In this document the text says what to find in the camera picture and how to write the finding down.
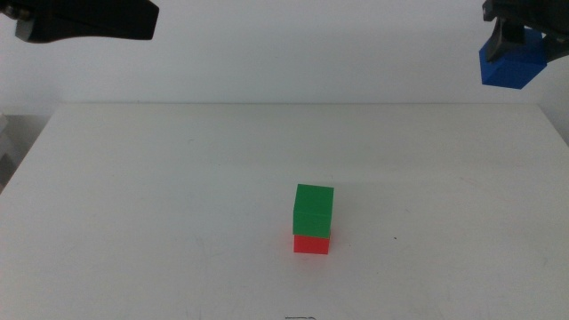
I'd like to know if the red cube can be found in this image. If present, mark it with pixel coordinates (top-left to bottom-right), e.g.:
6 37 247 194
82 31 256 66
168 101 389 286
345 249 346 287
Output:
293 234 331 255

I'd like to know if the green cube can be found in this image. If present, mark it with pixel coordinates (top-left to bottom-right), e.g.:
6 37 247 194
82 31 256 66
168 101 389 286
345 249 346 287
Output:
293 183 335 239

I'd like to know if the blue cube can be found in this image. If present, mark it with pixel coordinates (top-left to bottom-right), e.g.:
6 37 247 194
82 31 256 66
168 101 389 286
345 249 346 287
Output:
478 27 549 91

